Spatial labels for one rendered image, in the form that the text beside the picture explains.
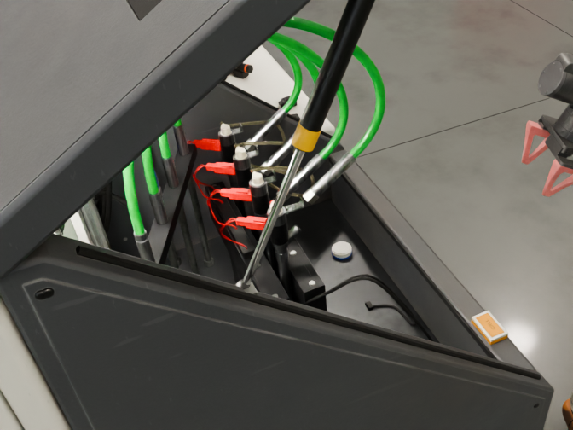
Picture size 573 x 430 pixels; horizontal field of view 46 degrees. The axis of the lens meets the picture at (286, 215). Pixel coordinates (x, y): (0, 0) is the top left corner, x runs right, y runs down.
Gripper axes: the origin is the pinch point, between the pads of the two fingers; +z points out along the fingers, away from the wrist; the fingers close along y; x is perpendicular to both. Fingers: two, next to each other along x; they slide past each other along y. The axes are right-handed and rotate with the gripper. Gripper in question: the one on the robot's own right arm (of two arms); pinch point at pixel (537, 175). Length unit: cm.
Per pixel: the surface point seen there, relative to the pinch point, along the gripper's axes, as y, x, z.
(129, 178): 20, -70, 7
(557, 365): -28, 74, 74
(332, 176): 12.4, -41.3, 3.3
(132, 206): 20, -69, 11
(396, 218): 1.0, -20.8, 15.9
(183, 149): -6, -60, 17
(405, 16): -279, 86, 68
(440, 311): 19.8, -15.8, 18.8
